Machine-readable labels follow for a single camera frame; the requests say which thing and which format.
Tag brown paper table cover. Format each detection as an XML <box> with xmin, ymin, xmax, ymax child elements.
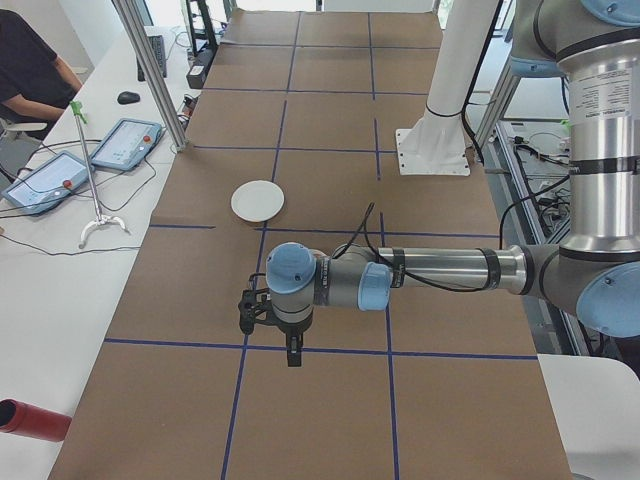
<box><xmin>51</xmin><ymin>11</ymin><xmax>570</xmax><ymax>479</ymax></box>

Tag black camera cable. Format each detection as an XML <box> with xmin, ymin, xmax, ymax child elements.
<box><xmin>332</xmin><ymin>201</ymin><xmax>494</xmax><ymax>292</ymax></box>

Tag near blue teach pendant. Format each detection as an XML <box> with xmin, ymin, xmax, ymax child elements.
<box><xmin>1</xmin><ymin>151</ymin><xmax>89</xmax><ymax>215</ymax></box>

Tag white plate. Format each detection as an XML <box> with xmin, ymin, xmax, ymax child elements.
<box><xmin>231</xmin><ymin>180</ymin><xmax>285</xmax><ymax>223</ymax></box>

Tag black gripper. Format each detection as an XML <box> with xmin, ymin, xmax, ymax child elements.
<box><xmin>278</xmin><ymin>317</ymin><xmax>313</xmax><ymax>367</ymax></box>

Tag red cylinder bottle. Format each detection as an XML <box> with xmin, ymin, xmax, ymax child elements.
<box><xmin>1</xmin><ymin>399</ymin><xmax>72</xmax><ymax>442</ymax></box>

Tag far blue teach pendant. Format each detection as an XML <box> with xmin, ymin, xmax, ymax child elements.
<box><xmin>91</xmin><ymin>118</ymin><xmax>162</xmax><ymax>171</ymax></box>

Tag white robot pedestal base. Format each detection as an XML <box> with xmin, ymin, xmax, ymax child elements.
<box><xmin>396</xmin><ymin>0</ymin><xmax>501</xmax><ymax>176</ymax></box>

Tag aluminium frame post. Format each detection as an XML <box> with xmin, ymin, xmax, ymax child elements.
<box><xmin>113</xmin><ymin>0</ymin><xmax>187</xmax><ymax>152</ymax></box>

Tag blue teach pendant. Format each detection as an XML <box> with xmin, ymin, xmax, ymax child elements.
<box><xmin>91</xmin><ymin>118</ymin><xmax>162</xmax><ymax>171</ymax></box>
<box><xmin>1</xmin><ymin>151</ymin><xmax>89</xmax><ymax>215</ymax></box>

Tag black computer mouse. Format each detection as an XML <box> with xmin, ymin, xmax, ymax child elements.
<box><xmin>117</xmin><ymin>91</ymin><xmax>140</xmax><ymax>105</ymax></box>

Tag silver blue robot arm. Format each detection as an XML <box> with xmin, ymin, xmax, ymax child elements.
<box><xmin>239</xmin><ymin>1</ymin><xmax>639</xmax><ymax>367</ymax></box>

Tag person in black shirt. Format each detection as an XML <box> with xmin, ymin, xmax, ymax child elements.
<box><xmin>1</xmin><ymin>9</ymin><xmax>82</xmax><ymax>140</ymax></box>

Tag white reacher grabber stick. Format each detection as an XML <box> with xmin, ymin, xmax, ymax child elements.
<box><xmin>70</xmin><ymin>100</ymin><xmax>130</xmax><ymax>249</ymax></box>

